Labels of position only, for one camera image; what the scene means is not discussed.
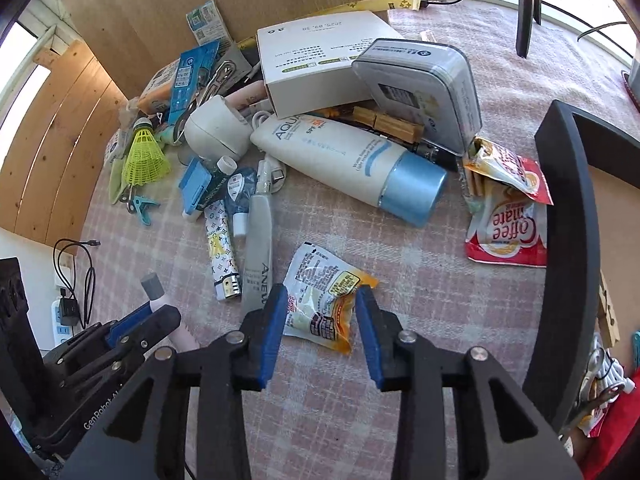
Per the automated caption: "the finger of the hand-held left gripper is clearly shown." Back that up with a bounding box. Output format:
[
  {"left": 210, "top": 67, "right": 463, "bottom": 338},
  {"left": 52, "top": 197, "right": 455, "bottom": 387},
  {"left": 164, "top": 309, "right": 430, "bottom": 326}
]
[
  {"left": 60, "top": 301, "right": 162, "bottom": 361},
  {"left": 65, "top": 305, "right": 182, "bottom": 386}
]

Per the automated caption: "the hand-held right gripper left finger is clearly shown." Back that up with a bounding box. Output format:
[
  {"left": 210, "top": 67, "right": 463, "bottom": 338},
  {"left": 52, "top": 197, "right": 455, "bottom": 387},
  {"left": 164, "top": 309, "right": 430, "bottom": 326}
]
[{"left": 59, "top": 284, "right": 289, "bottom": 480}]

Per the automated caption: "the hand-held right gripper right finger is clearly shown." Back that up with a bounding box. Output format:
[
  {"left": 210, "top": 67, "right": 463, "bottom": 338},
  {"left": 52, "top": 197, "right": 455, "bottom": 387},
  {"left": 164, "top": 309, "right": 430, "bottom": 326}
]
[{"left": 354, "top": 285, "right": 585, "bottom": 480}]

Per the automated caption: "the pink white tube grey cap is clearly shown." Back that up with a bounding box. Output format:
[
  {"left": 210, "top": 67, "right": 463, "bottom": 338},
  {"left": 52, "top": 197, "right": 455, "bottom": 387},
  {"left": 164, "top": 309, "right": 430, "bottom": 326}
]
[{"left": 140, "top": 272, "right": 201, "bottom": 351}]

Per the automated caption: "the white yellow food packet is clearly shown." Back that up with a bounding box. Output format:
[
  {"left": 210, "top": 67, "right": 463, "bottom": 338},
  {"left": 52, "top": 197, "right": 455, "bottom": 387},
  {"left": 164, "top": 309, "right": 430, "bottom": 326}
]
[{"left": 282, "top": 241, "right": 380, "bottom": 356}]

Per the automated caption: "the black tray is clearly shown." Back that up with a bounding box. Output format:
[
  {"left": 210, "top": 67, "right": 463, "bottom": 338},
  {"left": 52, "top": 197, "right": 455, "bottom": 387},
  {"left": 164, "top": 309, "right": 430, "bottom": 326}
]
[{"left": 520, "top": 100, "right": 640, "bottom": 441}]

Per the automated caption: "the black charger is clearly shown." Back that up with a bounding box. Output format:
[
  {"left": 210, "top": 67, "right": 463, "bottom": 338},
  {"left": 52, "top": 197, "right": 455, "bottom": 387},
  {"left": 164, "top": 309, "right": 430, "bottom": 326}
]
[{"left": 59, "top": 297, "right": 81, "bottom": 326}]

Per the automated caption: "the white power strip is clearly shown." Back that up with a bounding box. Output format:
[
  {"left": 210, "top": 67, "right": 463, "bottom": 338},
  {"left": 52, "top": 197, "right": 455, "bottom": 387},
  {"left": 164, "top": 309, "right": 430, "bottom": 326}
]
[{"left": 50, "top": 297, "right": 76, "bottom": 348}]

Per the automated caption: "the grey cosmetic tube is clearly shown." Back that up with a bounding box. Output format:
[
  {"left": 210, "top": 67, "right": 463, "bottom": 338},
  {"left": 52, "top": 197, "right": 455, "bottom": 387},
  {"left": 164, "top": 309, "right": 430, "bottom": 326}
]
[{"left": 241, "top": 192, "right": 276, "bottom": 313}]

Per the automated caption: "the white patterned lighter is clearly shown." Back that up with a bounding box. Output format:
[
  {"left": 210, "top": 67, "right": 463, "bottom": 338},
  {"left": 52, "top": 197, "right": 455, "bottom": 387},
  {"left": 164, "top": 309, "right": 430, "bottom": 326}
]
[{"left": 204, "top": 199, "right": 242, "bottom": 302}]

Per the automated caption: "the blue plastic clip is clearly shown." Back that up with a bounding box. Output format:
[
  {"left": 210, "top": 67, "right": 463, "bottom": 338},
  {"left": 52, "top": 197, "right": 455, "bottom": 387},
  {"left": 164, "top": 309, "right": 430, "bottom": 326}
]
[{"left": 126, "top": 195, "right": 162, "bottom": 226}]

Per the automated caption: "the small blue box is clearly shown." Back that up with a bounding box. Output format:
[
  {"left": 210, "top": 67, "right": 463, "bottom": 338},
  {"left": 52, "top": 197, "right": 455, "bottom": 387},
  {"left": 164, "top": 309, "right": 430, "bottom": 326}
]
[{"left": 178, "top": 156, "right": 213, "bottom": 216}]

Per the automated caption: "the dark bottle with white cap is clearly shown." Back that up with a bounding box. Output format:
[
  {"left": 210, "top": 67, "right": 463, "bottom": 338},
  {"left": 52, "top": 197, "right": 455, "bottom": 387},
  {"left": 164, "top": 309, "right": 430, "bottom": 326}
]
[{"left": 192, "top": 156, "right": 238, "bottom": 211}]

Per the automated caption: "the blue sachet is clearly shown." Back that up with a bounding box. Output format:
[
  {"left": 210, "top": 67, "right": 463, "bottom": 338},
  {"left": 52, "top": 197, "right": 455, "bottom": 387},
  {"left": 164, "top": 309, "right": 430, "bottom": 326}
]
[{"left": 224, "top": 170, "right": 261, "bottom": 218}]

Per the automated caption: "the white plug adapter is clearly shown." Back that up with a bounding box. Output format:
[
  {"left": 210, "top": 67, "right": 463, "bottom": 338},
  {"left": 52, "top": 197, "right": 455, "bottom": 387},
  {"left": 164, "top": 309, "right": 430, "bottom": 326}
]
[{"left": 255, "top": 159, "right": 287, "bottom": 196}]

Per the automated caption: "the yellow shuttlecock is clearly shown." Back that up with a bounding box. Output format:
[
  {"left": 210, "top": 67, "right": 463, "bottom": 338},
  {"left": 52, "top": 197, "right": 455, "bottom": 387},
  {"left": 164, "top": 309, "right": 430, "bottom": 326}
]
[{"left": 121, "top": 116, "right": 172, "bottom": 185}]

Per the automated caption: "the red white creamer packet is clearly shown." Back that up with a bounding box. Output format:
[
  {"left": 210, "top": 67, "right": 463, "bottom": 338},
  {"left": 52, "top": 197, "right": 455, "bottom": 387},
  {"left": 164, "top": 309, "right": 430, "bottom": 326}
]
[{"left": 464, "top": 180, "right": 550, "bottom": 268}]

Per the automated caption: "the wooden slat panel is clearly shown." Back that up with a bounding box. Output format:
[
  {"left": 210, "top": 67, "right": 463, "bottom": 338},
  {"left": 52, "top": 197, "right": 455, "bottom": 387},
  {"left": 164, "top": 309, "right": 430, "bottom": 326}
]
[{"left": 0, "top": 40, "right": 131, "bottom": 256}]

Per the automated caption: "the white tube with blue cap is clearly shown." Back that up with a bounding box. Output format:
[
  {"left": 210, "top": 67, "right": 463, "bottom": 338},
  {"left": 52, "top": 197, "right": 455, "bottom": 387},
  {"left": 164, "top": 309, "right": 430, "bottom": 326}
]
[{"left": 249, "top": 112, "right": 448, "bottom": 228}]

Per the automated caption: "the white round cup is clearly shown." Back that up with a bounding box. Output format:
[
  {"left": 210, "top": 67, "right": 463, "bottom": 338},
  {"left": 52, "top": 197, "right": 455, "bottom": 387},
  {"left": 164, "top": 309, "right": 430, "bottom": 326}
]
[{"left": 184, "top": 95, "right": 252, "bottom": 161}]

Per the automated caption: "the silver metal tool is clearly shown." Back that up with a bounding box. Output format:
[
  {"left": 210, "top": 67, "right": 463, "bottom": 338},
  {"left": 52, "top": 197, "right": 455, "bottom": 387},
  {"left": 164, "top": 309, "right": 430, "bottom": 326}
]
[{"left": 560, "top": 347, "right": 608, "bottom": 441}]

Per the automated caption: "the opened yellow red packet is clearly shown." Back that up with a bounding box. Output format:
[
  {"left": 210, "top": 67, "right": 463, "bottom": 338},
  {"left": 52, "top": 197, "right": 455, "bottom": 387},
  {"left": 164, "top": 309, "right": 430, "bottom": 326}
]
[{"left": 462, "top": 136, "right": 555, "bottom": 206}]

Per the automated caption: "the orange packet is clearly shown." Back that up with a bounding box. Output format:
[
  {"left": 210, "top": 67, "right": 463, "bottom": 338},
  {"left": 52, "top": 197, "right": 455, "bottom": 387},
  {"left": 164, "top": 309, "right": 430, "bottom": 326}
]
[{"left": 137, "top": 57, "right": 181, "bottom": 113}]

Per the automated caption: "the blue card package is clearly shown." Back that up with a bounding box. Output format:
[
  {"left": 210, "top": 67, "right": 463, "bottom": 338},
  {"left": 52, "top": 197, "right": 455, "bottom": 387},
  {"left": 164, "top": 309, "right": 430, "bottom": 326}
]
[{"left": 167, "top": 40, "right": 221, "bottom": 126}]

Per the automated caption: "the grey tin box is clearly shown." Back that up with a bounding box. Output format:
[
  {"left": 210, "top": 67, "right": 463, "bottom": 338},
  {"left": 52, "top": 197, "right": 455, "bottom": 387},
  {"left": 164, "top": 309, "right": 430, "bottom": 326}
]
[{"left": 351, "top": 37, "right": 483, "bottom": 157}]

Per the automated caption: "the grey card with metal tool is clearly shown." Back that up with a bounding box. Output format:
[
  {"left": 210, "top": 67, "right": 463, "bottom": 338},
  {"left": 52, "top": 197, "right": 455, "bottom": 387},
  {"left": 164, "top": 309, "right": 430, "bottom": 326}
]
[{"left": 207, "top": 45, "right": 253, "bottom": 96}]

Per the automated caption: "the red cloth pouch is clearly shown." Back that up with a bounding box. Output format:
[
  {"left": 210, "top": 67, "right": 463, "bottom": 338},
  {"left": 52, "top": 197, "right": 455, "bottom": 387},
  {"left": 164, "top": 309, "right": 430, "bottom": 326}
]
[{"left": 575, "top": 367, "right": 640, "bottom": 480}]

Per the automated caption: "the white cardboard box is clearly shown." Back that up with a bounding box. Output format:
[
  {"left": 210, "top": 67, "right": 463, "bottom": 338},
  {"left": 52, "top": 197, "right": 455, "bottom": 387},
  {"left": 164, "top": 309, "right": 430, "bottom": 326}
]
[{"left": 256, "top": 10, "right": 406, "bottom": 120}]

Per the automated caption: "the small green printed card box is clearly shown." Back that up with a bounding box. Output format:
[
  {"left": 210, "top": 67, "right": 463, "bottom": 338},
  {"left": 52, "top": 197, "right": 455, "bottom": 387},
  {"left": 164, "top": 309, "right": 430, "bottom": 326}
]
[{"left": 186, "top": 1, "right": 233, "bottom": 46}]

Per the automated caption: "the wooden board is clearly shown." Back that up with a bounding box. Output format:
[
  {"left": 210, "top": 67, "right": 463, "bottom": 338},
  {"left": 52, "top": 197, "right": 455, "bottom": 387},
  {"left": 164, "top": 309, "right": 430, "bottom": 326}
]
[{"left": 57, "top": 0, "right": 386, "bottom": 101}]

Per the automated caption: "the pink round saucer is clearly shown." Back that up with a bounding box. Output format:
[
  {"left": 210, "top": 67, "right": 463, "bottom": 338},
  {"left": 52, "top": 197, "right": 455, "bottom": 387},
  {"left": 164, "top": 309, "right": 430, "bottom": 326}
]
[{"left": 621, "top": 70, "right": 640, "bottom": 111}]

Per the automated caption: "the black tripod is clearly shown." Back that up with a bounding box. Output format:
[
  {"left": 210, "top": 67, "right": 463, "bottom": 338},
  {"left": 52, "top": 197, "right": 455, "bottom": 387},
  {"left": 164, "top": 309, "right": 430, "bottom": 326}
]
[{"left": 515, "top": 0, "right": 543, "bottom": 58}]

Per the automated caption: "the potted plant in grey pot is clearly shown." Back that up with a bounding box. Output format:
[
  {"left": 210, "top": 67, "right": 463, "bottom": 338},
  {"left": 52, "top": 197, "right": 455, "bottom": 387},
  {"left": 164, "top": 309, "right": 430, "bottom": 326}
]
[{"left": 577, "top": 20, "right": 640, "bottom": 111}]

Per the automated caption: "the white cable bundle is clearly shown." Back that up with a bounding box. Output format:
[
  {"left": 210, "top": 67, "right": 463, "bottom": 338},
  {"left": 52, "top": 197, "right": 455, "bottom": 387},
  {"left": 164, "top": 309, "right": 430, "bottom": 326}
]
[{"left": 587, "top": 332, "right": 637, "bottom": 401}]

